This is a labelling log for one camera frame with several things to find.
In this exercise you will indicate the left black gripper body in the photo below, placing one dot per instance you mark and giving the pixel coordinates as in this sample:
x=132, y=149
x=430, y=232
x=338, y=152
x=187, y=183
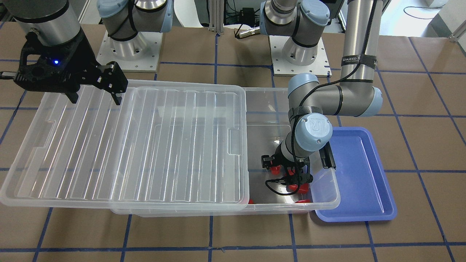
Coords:
x=278, y=157

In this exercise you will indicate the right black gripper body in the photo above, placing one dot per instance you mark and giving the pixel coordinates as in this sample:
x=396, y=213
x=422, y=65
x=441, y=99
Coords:
x=81, y=54

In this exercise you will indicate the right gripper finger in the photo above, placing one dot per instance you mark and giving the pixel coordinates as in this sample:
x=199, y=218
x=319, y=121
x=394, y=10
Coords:
x=117, y=98
x=72, y=96

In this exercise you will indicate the clear plastic box lid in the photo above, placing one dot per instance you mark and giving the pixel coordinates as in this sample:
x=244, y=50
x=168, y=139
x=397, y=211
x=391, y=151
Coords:
x=69, y=157

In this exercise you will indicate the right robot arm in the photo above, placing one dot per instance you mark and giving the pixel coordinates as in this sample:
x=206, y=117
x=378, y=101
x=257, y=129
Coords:
x=56, y=22

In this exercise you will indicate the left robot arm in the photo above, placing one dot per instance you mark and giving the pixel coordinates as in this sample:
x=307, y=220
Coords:
x=309, y=101

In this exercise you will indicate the clear plastic storage box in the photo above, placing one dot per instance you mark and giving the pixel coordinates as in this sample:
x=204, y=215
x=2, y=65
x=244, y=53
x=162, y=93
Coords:
x=191, y=150

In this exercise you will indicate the blue plastic tray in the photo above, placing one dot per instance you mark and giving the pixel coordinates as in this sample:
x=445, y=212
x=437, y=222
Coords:
x=358, y=189

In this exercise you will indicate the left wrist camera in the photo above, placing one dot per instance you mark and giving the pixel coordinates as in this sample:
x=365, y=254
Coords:
x=293, y=179

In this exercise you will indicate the black box latch handle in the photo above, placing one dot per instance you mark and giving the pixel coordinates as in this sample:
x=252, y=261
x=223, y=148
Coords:
x=326, y=156

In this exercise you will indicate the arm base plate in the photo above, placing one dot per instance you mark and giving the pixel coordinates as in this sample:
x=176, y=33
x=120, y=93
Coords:
x=140, y=54
x=290, y=59

